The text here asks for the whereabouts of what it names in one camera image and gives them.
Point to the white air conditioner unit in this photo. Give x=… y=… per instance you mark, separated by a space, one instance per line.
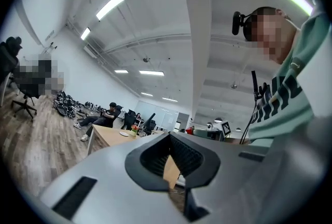
x=90 y=52

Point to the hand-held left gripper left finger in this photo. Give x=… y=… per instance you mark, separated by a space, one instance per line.
x=111 y=171

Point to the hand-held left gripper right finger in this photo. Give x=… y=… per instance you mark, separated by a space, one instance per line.
x=241 y=179

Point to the white plate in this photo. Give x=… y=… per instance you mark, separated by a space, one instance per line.
x=124 y=134

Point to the pile of black chair bases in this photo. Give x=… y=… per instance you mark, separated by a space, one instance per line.
x=66 y=105

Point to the black head-mounted camera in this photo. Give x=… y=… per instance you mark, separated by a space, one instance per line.
x=236 y=23

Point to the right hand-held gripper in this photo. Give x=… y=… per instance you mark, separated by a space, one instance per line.
x=225 y=128

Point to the person's head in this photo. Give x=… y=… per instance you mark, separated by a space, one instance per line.
x=275 y=36

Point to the black office chair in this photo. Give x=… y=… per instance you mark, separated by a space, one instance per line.
x=26 y=103
x=7 y=59
x=129 y=119
x=149 y=124

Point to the person's green printed t-shirt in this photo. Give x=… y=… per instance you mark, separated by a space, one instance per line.
x=285 y=109

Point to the small potted flower plant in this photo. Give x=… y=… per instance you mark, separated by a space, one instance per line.
x=134 y=130

